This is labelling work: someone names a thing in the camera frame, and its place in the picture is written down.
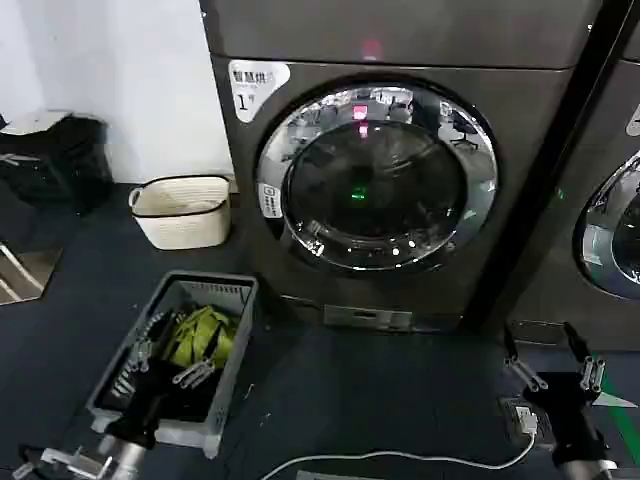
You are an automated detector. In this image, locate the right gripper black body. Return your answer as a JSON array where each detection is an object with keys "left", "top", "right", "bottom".
[{"left": 521, "top": 371, "right": 610, "bottom": 454}]

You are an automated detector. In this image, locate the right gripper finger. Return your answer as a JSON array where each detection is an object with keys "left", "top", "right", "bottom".
[
  {"left": 561, "top": 321, "right": 609, "bottom": 397},
  {"left": 501, "top": 323, "right": 549, "bottom": 392}
]

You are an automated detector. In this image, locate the shiny metal plate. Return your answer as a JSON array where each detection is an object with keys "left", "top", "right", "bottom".
[{"left": 0, "top": 239, "right": 66, "bottom": 306}]

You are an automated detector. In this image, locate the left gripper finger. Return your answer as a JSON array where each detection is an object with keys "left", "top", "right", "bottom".
[
  {"left": 171, "top": 327, "right": 226, "bottom": 390},
  {"left": 129, "top": 311, "right": 174, "bottom": 375}
]

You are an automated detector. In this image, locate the white cable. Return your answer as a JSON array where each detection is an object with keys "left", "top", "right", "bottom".
[{"left": 258, "top": 413, "right": 539, "bottom": 480}]

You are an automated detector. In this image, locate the black power strip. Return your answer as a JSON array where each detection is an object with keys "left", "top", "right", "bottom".
[{"left": 498, "top": 396, "right": 557, "bottom": 451}]

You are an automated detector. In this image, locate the round glass dryer door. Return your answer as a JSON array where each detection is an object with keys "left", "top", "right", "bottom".
[
  {"left": 571, "top": 149, "right": 640, "bottom": 302},
  {"left": 252, "top": 74, "right": 502, "bottom": 275}
]

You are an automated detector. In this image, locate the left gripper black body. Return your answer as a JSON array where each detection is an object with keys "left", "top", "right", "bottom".
[{"left": 106, "top": 358, "right": 184, "bottom": 445}]

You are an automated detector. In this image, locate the white basket with black rim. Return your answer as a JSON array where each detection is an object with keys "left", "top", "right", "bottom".
[{"left": 128, "top": 174, "right": 234, "bottom": 251}]

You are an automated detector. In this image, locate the green floor tape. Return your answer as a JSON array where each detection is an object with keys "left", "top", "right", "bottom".
[{"left": 588, "top": 355, "right": 640, "bottom": 451}]

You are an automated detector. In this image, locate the yellow-green cloth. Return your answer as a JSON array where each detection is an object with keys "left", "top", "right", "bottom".
[{"left": 166, "top": 305, "right": 239, "bottom": 372}]

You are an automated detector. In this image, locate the white charger plug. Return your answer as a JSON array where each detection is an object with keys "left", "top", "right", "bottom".
[{"left": 514, "top": 406, "right": 537, "bottom": 435}]

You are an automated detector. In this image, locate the grey dryer with number sticker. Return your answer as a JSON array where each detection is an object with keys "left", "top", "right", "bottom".
[{"left": 198, "top": 0, "right": 597, "bottom": 335}]

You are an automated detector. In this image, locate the black vertical post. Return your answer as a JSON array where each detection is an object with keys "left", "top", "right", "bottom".
[{"left": 463, "top": 0, "right": 640, "bottom": 329}]

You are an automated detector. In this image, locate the grey plastic laundry crate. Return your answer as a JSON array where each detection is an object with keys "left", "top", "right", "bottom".
[{"left": 84, "top": 269, "right": 261, "bottom": 460}]

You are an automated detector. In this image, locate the grey dryer without number sticker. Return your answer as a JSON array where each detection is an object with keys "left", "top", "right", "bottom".
[{"left": 508, "top": 0, "right": 640, "bottom": 347}]

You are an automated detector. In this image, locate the black cloth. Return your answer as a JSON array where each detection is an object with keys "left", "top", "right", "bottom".
[{"left": 97, "top": 309, "right": 224, "bottom": 419}]

